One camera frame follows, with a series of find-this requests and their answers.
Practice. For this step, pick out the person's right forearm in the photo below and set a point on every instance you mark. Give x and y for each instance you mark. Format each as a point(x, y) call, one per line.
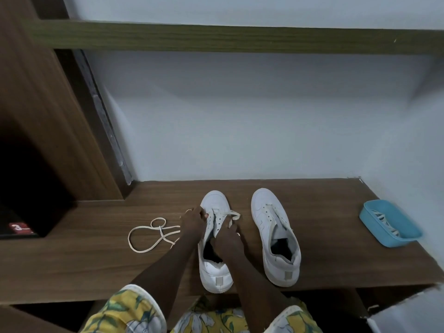
point(260, 287)

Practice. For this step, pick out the striped laces bundle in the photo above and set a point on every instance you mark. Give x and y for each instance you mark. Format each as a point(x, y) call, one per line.
point(385, 221)

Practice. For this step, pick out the white sneaker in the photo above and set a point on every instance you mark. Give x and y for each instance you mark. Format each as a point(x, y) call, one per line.
point(215, 277)
point(263, 202)

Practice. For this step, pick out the blue plastic basket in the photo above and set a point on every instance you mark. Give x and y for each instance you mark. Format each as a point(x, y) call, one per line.
point(388, 242)

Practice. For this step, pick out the person's left hand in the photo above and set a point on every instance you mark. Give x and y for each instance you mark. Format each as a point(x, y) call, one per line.
point(192, 223)

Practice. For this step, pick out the wooden wall shelf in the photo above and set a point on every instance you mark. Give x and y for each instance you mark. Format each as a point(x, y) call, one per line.
point(242, 39)

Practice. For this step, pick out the person's right hand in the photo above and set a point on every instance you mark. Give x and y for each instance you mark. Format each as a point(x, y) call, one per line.
point(227, 242)

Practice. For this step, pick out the person's left forearm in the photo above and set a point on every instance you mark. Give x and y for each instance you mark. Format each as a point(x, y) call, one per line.
point(163, 270)

